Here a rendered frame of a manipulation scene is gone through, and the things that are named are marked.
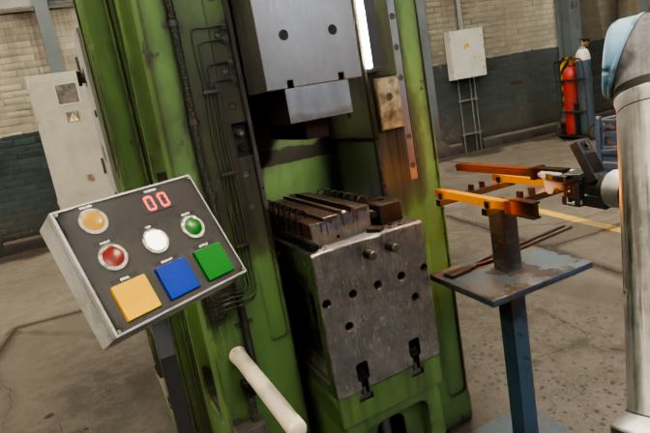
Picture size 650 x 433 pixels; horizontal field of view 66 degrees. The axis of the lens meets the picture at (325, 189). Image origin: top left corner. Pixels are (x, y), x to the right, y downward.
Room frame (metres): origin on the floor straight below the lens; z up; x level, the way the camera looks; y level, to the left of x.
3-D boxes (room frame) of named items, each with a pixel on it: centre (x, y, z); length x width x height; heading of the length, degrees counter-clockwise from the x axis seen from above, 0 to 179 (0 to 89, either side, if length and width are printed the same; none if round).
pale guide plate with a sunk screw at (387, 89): (1.68, -0.26, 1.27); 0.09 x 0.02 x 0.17; 116
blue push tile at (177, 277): (1.03, 0.34, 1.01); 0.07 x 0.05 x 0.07; 141
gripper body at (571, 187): (1.21, -0.65, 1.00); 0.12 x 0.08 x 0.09; 22
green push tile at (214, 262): (1.11, 0.28, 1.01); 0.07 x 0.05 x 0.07; 141
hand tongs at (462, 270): (1.66, -0.61, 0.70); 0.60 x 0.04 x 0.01; 117
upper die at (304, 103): (1.62, 0.06, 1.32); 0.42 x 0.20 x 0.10; 26
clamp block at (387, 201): (1.56, -0.16, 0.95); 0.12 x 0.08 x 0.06; 26
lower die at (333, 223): (1.62, 0.06, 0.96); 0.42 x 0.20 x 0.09; 26
